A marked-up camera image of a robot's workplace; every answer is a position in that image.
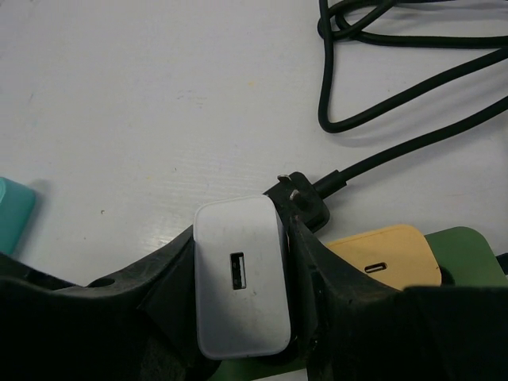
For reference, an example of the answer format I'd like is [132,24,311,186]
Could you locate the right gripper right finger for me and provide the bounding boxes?
[287,217,507,380]

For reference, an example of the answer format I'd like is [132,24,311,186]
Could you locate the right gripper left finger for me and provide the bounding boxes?
[1,229,217,380]

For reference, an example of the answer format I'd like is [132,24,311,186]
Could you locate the small orange plug adapter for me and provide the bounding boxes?
[325,225,442,291]

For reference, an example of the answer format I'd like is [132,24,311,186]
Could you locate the white charger plug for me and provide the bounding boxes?
[193,195,291,360]

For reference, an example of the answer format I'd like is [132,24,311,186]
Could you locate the green power strip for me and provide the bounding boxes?
[211,227,507,380]

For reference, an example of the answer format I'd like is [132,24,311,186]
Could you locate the black power cord with plug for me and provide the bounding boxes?
[264,0,508,233]

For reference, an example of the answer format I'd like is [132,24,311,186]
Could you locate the teal triangular power strip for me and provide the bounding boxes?
[1,177,36,256]

